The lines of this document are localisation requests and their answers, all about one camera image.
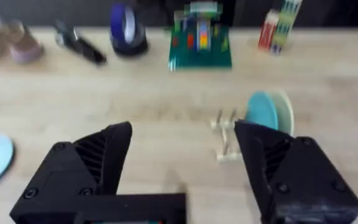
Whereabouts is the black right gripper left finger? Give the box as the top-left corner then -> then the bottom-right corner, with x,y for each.
9,121 -> 133,224

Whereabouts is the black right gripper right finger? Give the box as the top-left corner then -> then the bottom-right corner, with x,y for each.
234,119 -> 358,224

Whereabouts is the small wooden peg rack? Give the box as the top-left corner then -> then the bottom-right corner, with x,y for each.
209,108 -> 245,163

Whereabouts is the pale green plate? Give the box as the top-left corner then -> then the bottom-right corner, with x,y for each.
268,90 -> 295,136

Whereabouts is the teal plate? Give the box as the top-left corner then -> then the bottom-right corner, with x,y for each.
246,91 -> 279,131

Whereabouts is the black stapler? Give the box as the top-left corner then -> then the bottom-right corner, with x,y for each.
53,20 -> 108,65

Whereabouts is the black tape roll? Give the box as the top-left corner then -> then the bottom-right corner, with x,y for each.
110,27 -> 149,57

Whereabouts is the colourful toy block tower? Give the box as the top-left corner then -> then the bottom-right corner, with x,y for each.
257,0 -> 303,56

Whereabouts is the blue tape roll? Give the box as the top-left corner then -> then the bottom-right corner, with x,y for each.
109,2 -> 136,44

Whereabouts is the green board with toy blocks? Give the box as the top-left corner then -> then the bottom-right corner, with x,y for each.
168,1 -> 233,71

